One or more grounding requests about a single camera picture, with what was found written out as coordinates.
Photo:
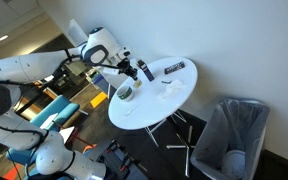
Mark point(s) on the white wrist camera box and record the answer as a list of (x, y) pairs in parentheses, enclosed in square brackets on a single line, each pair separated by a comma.
[(110, 71)]

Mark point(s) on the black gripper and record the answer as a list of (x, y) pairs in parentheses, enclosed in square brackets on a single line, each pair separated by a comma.
[(126, 68)]

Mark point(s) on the blue pasta box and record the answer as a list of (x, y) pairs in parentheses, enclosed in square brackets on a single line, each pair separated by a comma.
[(142, 65)]

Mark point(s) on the clear plastic spoon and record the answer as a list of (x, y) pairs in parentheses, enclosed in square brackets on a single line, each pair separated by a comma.
[(130, 111)]

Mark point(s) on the round white table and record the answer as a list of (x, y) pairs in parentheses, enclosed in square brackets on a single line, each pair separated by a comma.
[(152, 111)]

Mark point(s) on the black equipment cart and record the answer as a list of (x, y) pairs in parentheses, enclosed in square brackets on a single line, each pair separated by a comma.
[(119, 164)]

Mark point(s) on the teal armchair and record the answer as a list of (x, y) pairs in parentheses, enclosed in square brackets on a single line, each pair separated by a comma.
[(51, 118)]

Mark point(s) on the clear plastic cup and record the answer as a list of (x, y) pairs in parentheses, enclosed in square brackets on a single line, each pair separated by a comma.
[(137, 83)]

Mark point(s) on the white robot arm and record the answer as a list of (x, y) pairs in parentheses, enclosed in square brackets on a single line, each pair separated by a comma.
[(21, 73)]

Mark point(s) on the white and green mug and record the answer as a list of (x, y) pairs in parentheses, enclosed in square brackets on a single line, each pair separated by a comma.
[(125, 93)]

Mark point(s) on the crumpled clear plastic wrap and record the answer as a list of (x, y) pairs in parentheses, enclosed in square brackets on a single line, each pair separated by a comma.
[(172, 89)]

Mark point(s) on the grey trash bin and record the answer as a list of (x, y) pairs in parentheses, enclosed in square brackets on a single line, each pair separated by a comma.
[(236, 124)]

